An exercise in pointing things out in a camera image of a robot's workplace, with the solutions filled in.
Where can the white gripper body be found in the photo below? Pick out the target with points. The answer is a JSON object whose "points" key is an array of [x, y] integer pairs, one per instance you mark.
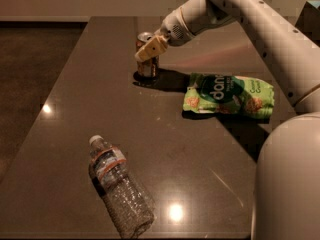
{"points": [[173, 29]]}

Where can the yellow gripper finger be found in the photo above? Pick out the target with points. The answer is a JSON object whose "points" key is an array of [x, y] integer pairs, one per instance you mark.
{"points": [[154, 47]]}

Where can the orange soda can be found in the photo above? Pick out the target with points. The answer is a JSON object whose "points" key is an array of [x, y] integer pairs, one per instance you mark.
{"points": [[147, 69]]}

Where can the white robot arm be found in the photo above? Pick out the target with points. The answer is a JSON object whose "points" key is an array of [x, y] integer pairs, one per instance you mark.
{"points": [[286, 203]]}

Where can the green snack bag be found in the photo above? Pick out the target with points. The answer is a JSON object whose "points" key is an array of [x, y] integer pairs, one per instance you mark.
{"points": [[229, 95]]}

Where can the clear plastic water bottle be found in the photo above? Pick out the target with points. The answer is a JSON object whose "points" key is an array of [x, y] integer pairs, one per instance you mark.
{"points": [[128, 202]]}

